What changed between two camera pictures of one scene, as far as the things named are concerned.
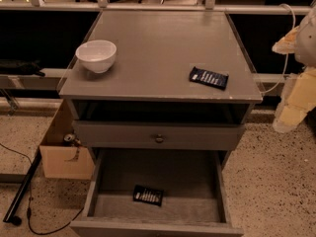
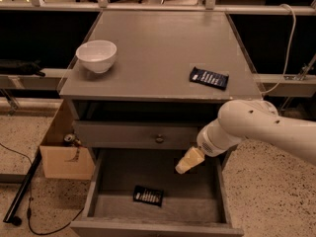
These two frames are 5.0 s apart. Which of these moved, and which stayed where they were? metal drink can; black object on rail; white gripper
Moved: white gripper
Stayed: metal drink can; black object on rail
